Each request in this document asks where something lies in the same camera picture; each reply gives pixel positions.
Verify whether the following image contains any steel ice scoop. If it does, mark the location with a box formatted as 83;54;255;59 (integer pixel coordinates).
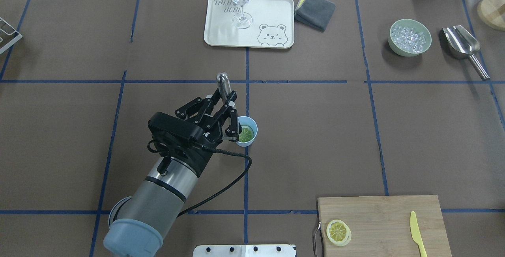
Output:
442;25;490;81

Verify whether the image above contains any grey folded cloth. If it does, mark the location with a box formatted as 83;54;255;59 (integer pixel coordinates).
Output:
294;0;336;32

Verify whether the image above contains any white wire cup rack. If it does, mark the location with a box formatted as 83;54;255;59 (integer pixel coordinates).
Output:
0;17;23;54

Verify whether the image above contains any lemon slice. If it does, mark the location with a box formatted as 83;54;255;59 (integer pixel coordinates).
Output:
239;125;254;143

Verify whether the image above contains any lemon half on board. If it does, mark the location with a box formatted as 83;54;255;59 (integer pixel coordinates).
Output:
326;219;352;247

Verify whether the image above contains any yellow plastic knife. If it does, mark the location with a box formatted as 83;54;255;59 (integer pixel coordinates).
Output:
410;211;427;257

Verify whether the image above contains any light blue paper cup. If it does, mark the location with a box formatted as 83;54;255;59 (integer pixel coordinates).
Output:
236;116;258;147

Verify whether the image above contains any steel muddler black tip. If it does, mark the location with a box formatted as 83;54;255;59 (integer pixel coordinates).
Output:
216;72;232;104

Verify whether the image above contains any green bowl of ice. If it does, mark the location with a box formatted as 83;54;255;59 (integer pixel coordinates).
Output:
388;19;432;57

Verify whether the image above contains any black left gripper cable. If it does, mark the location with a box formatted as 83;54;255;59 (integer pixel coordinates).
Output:
178;147;253;216

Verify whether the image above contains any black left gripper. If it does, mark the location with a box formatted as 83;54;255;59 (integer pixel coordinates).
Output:
148;90;242;177

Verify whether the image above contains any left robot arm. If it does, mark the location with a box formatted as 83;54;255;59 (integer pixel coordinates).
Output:
103;88;242;257

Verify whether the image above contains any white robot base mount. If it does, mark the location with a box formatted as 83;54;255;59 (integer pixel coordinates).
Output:
193;244;297;257

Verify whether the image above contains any round wooden stand base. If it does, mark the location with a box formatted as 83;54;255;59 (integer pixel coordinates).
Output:
477;0;505;32

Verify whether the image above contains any cream bear tray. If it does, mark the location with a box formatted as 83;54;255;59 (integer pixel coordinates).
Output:
203;0;295;49

